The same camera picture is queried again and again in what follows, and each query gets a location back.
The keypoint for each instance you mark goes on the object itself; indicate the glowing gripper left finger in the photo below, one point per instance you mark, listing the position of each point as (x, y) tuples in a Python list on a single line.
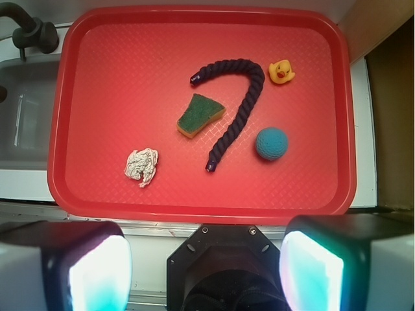
[(64, 266)]

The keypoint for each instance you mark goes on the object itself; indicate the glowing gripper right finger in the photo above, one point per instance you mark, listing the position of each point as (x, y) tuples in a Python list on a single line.
[(348, 262)]

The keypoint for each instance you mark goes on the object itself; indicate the teal textured ball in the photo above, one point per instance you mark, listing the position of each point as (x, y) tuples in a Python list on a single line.
[(271, 143)]

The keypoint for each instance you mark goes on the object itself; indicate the crumpled white paper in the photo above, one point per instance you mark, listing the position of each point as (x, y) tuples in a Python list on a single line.
[(141, 165)]

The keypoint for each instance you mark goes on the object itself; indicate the grey sink basin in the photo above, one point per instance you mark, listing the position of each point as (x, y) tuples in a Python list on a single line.
[(26, 112)]

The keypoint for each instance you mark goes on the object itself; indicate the red plastic tray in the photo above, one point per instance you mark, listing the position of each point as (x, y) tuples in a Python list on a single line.
[(124, 81)]

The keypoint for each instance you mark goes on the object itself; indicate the yellow rubber duck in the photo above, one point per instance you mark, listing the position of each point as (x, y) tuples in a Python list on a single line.
[(281, 72)]

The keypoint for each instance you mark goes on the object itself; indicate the green yellow sponge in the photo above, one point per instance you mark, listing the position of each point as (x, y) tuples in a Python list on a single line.
[(200, 112)]

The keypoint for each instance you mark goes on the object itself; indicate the dark metal faucet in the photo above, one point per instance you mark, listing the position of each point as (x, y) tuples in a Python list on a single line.
[(32, 31)]

